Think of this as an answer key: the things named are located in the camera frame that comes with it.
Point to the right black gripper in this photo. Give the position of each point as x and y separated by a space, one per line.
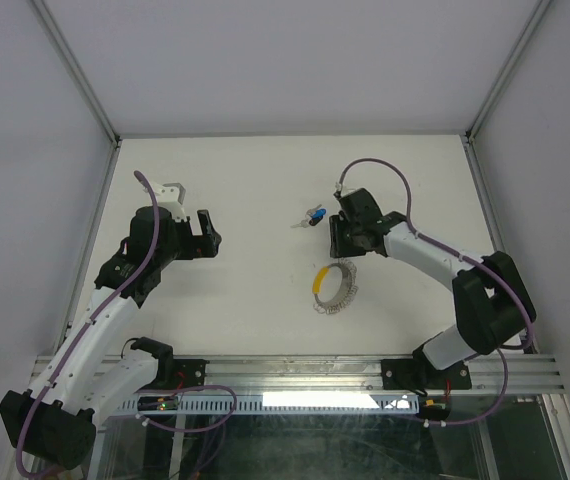
338 248

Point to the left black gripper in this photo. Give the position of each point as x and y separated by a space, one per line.
204 245

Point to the large keyring with yellow grip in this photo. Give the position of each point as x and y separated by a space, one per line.
334 287

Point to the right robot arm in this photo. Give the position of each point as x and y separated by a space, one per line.
491 302

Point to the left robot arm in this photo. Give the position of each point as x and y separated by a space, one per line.
57 417

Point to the key bunch with blue fob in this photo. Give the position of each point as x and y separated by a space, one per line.
312 217

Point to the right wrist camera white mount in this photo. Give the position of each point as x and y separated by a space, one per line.
342 190

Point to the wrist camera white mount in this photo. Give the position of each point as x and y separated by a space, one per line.
342 190
170 196

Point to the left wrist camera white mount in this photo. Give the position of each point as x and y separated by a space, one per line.
170 196

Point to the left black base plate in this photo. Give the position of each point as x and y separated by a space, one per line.
178 373

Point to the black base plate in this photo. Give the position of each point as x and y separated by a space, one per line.
419 377
178 373

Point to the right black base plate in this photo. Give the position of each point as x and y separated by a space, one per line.
419 377

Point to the white slotted cable duct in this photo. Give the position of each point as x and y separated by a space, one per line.
275 403

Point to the left aluminium frame post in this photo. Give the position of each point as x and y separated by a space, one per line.
61 46

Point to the aluminium frame post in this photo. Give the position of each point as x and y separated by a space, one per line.
501 83
61 46

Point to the aluminium mounting rail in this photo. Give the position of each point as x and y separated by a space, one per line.
526 375

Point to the right aluminium frame post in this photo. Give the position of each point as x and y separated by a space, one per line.
501 83

